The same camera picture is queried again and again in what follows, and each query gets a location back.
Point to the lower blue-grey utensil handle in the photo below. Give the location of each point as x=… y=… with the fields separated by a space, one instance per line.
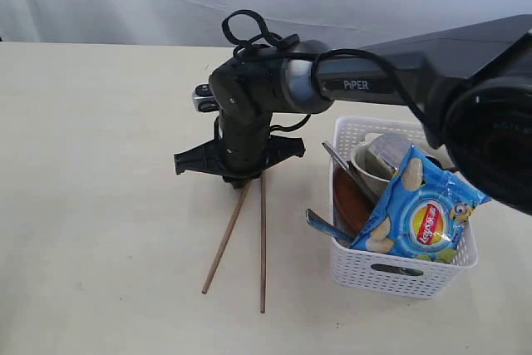
x=323 y=226

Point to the blue chips bag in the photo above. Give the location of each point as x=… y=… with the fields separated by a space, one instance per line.
x=422 y=214

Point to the white plastic perforated basket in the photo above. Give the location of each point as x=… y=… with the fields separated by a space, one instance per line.
x=383 y=273

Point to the pale green ceramic bowl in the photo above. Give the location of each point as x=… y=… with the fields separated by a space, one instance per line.
x=377 y=184

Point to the dark brown wooden plate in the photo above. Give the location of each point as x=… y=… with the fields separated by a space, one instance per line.
x=352 y=205

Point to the shiny steel cup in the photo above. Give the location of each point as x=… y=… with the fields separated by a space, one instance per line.
x=385 y=153

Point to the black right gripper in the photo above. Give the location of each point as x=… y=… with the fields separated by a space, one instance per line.
x=239 y=151

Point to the dark wooden chopstick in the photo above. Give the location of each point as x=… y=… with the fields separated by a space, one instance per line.
x=263 y=243

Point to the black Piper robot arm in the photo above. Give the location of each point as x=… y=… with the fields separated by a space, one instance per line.
x=469 y=87

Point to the upper grey metal utensil handle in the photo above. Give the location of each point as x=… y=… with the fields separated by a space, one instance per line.
x=355 y=177

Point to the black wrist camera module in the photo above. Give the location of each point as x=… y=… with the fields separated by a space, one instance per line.
x=203 y=99

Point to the light wooden chopstick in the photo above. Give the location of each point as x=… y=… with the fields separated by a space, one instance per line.
x=225 y=239

